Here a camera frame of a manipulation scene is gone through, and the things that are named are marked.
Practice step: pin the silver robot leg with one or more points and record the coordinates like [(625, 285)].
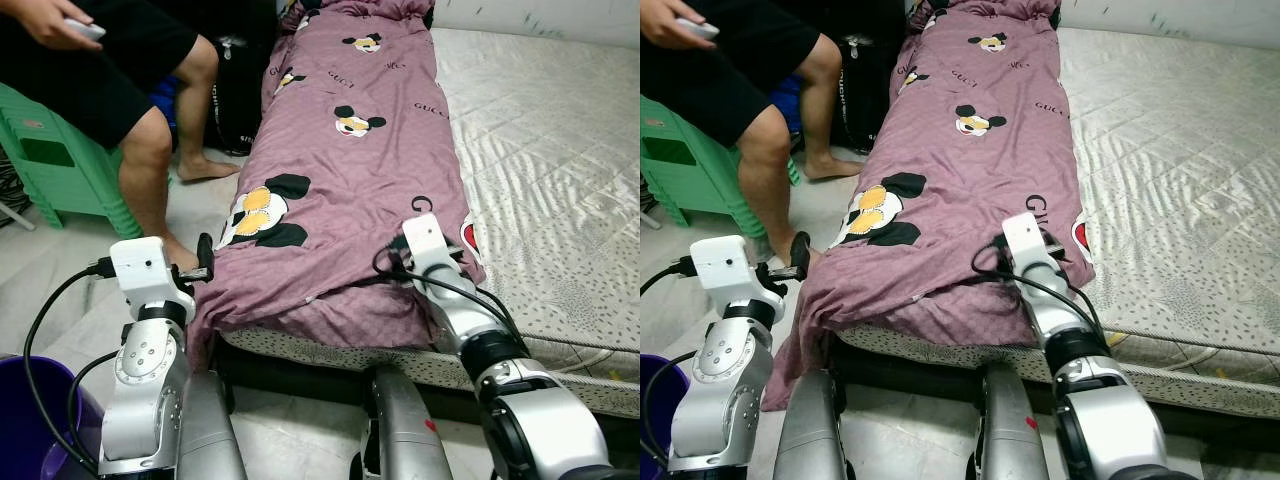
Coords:
[(405, 430), (815, 430), (1010, 430)]

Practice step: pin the pink cartoon print blanket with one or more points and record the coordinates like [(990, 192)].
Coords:
[(360, 170), (970, 170)]

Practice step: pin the silver right robot leg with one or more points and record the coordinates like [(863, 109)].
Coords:
[(405, 430), (1010, 430)]

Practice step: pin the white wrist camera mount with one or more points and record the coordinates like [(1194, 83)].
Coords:
[(730, 275), (145, 275), (1028, 238), (428, 240)]

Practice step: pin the green plastic stool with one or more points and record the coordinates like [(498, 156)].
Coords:
[(60, 170), (690, 170)]

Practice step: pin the person's hand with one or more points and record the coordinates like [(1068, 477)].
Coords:
[(668, 20), (50, 20)]

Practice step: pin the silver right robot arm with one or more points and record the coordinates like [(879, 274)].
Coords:
[(1110, 400), (520, 400)]

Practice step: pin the person in black shorts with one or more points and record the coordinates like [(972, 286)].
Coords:
[(720, 60), (80, 70)]

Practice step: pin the silver left robot leg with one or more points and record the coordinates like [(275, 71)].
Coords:
[(815, 430)]

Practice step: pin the white quilted mattress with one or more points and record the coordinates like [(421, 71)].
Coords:
[(540, 150), (1180, 150)]

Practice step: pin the patterned fabric bed base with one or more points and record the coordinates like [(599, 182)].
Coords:
[(1200, 385), (580, 395)]

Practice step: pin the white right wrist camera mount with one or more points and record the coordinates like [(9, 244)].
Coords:
[(1028, 238), (428, 240)]

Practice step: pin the black backpack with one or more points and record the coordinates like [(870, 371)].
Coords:
[(240, 100), (868, 100)]

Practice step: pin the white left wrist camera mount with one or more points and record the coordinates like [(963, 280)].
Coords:
[(730, 275), (145, 275)]

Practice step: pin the white remote controller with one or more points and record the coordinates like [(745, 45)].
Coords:
[(88, 30), (700, 29)]

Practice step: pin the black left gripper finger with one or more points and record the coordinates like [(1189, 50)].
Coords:
[(206, 252), (801, 252)]

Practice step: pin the purple plastic bucket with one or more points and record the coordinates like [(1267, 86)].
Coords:
[(660, 410), (30, 430)]

